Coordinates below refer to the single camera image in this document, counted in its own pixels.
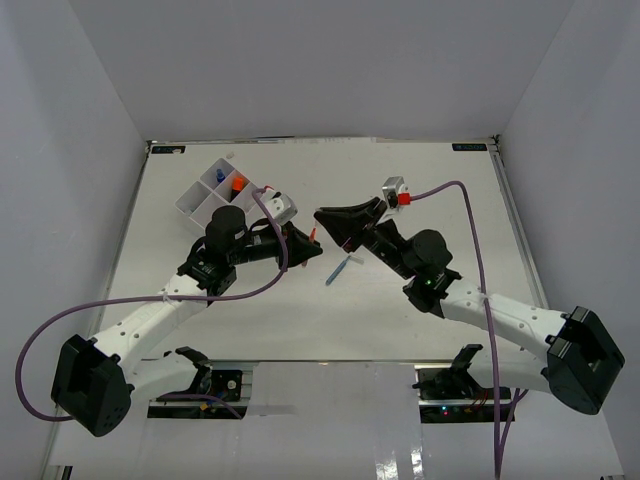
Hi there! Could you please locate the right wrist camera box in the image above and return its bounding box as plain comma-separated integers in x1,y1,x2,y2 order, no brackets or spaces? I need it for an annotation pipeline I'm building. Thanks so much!
382,176,411,211

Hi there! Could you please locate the right black corner label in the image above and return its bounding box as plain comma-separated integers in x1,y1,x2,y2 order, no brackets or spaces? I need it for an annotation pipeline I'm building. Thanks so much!
452,143,488,152

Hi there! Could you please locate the orange pen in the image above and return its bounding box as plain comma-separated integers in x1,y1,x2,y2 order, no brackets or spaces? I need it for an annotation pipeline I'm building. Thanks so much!
301,225,317,268

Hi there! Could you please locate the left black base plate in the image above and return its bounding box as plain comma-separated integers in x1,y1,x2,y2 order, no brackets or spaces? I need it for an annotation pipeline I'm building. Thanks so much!
150,369,244,403

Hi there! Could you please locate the light blue pen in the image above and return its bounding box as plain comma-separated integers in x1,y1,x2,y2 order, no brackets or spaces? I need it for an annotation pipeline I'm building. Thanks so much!
325,256,350,286

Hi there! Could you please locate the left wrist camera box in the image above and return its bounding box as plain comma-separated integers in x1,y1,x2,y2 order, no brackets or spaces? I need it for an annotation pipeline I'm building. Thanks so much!
265,192,298,225

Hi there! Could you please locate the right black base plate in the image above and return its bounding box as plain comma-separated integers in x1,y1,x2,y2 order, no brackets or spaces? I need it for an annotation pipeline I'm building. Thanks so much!
412,368,495,425

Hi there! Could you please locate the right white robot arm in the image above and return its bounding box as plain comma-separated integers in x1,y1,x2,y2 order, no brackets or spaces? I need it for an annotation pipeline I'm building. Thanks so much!
314,197,625,415

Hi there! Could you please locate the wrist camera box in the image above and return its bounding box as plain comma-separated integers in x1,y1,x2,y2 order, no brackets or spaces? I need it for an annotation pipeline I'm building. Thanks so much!
382,176,411,211
265,192,298,225

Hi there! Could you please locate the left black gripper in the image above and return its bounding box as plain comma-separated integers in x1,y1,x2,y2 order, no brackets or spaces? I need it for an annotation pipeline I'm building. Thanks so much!
229,220,323,272

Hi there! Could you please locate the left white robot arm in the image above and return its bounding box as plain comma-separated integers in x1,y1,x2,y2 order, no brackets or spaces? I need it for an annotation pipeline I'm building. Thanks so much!
51,206,323,437

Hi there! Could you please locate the white divided organizer box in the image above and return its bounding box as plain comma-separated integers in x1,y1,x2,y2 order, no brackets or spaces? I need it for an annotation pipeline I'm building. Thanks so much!
175,158,261,237

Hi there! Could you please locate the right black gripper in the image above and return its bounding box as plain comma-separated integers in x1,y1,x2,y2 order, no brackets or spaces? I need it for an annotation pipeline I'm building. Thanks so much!
315,198,416,281

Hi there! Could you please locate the black corner label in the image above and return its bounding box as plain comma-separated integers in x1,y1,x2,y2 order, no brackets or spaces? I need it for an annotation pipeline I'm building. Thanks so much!
151,145,186,155
452,143,488,152

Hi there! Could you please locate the left black corner label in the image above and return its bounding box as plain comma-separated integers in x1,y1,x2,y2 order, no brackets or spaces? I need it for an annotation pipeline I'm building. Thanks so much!
151,145,186,155

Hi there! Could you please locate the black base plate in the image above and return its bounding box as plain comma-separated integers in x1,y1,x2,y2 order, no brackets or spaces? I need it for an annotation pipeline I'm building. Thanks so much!
150,369,244,403
412,368,495,425

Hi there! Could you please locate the orange cap black highlighter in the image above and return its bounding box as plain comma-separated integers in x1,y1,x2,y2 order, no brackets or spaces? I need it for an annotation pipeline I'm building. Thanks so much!
230,176,246,201

